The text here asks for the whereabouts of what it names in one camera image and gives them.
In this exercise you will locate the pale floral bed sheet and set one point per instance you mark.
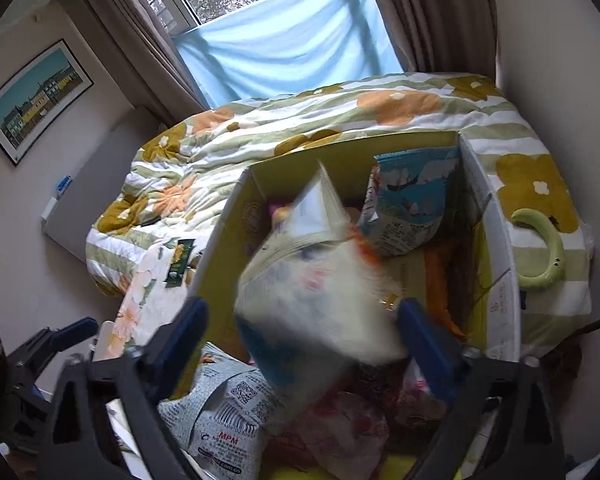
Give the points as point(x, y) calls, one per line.
point(140, 285)

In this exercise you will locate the pink and white snack bag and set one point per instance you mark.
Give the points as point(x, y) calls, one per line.
point(345, 430)

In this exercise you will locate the grey leaning panel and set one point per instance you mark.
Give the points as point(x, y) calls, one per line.
point(105, 180)

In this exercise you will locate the dark stick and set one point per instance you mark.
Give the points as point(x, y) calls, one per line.
point(597, 322)

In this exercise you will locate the light blue snack bag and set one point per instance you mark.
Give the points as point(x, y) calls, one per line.
point(410, 200)

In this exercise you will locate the cardboard box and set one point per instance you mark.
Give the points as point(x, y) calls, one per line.
point(485, 220)

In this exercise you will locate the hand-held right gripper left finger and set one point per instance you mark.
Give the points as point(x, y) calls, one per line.
point(180, 345)

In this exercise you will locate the blue and cream snack bag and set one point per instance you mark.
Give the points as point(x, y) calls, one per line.
point(320, 300)

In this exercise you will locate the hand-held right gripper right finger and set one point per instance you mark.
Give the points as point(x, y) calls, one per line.
point(430, 345)

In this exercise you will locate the light green neck fan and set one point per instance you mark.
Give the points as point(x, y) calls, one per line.
point(552, 255)

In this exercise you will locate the floral striped blanket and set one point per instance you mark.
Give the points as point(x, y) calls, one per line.
point(330, 110)

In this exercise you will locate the light blue window cloth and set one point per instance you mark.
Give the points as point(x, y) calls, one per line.
point(290, 45)

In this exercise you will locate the small dark green snack packet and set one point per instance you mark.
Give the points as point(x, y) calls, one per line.
point(180, 262)

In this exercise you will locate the grey newsprint snack bag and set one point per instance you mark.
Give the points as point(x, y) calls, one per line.
point(220, 410)

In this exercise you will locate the blue and white small device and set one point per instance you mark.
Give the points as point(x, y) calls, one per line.
point(63, 185)

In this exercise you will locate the brown curtain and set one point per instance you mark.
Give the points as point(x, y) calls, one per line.
point(430, 15)
point(145, 35)

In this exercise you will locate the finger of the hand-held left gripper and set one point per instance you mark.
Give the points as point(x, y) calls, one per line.
point(75, 332)

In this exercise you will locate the framed wall picture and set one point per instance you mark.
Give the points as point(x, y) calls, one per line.
point(35, 100)

